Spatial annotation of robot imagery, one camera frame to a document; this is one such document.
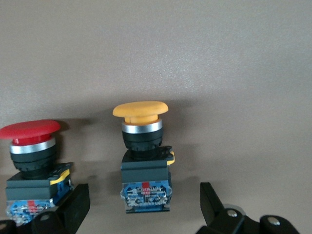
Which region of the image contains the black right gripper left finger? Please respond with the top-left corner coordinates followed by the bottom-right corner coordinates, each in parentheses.
top-left (0, 183), bottom-right (91, 234)

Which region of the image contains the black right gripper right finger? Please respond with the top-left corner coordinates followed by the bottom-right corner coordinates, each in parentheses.
top-left (196, 182), bottom-right (300, 234)

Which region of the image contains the yellow mushroom push button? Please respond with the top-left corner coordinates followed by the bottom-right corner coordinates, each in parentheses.
top-left (112, 101), bottom-right (175, 214)

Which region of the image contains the red mushroom push button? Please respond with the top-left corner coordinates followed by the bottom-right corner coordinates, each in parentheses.
top-left (0, 119), bottom-right (75, 224)

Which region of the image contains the brown table mat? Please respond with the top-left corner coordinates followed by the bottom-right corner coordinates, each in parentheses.
top-left (0, 0), bottom-right (312, 234)

